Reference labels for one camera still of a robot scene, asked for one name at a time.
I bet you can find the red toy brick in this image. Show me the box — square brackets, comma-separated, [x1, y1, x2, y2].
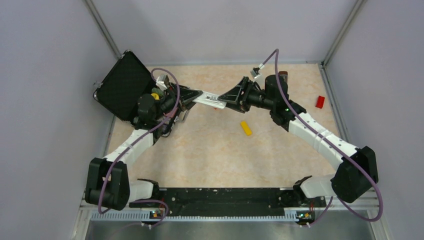
[315, 95, 326, 109]

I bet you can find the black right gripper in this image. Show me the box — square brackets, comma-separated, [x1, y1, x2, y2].
[218, 77, 275, 114]

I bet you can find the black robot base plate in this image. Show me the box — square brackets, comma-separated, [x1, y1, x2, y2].
[129, 187, 326, 217]

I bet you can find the yellow toy block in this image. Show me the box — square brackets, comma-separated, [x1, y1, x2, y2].
[240, 121, 253, 136]

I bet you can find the brown wooden metronome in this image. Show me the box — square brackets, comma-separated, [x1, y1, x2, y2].
[278, 71, 288, 82]

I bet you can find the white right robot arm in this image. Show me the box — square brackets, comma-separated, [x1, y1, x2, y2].
[218, 71, 378, 206]

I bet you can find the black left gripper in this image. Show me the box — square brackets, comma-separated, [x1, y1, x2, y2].
[153, 82, 204, 121]

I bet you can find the black poker chip case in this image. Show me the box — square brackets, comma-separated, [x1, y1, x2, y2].
[93, 50, 156, 131]

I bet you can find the yellow poker chip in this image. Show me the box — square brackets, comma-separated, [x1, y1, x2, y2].
[150, 93, 161, 100]

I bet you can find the white remote control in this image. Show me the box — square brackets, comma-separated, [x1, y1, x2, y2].
[193, 91, 227, 109]

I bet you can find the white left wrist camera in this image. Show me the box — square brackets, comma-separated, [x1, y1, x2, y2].
[156, 74, 170, 91]

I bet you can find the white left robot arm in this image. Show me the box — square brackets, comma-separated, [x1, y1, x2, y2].
[84, 83, 203, 215]

